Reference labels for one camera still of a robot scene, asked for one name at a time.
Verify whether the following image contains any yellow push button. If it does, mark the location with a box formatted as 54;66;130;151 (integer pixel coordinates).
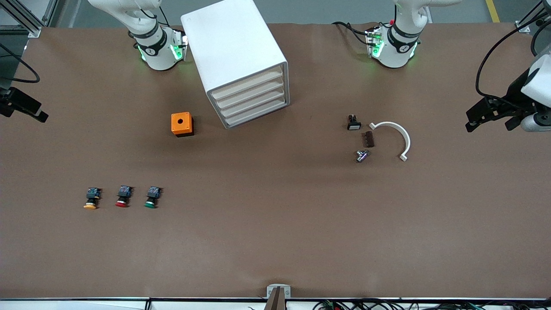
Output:
83;187;103;211

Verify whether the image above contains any red push button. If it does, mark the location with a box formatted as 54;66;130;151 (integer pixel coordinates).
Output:
115;185;133;208

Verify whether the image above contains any orange button box with hole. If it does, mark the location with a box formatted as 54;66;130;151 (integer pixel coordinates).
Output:
171;112;195;137

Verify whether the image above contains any green push button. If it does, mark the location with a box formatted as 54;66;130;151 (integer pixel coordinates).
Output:
144;186;163;210

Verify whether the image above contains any white table edge trim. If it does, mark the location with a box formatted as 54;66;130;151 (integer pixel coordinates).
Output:
0;297;551;310

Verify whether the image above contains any brown table mat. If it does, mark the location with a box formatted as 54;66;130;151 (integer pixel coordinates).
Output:
0;22;551;301

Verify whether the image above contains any aluminium frame profile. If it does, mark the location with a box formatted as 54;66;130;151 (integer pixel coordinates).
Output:
514;0;551;34
0;0;59;38

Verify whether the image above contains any white curved plastic bracket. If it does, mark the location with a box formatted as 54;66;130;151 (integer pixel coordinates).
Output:
369;121;411;162

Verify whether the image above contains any black arm base cable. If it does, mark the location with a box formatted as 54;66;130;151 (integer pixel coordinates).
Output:
331;21;375;46

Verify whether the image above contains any black cable bundle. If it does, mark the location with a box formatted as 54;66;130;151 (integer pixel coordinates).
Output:
312;298;551;310

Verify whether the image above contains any grey camera stand bracket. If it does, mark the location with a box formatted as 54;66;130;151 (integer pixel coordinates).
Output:
265;284;291;310

